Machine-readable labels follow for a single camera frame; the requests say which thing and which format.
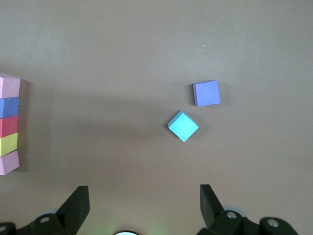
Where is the yellow foam cube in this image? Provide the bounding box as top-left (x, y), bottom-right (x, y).
top-left (0, 132), bottom-right (19, 157)

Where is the pink foam cube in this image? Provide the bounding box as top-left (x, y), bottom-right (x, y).
top-left (0, 73), bottom-right (22, 99)
top-left (0, 150), bottom-right (21, 176)

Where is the red foam cube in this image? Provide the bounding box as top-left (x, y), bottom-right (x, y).
top-left (0, 115), bottom-right (19, 138)

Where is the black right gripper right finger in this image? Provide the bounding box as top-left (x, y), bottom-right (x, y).
top-left (197, 184), bottom-right (300, 235)

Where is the cyan foam cube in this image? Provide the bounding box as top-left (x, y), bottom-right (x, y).
top-left (167, 110), bottom-right (200, 143)

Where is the purple foam cube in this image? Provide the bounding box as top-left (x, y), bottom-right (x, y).
top-left (0, 96), bottom-right (21, 119)
top-left (192, 80), bottom-right (221, 108)

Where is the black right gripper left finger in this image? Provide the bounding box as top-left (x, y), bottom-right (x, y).
top-left (0, 185), bottom-right (90, 235)

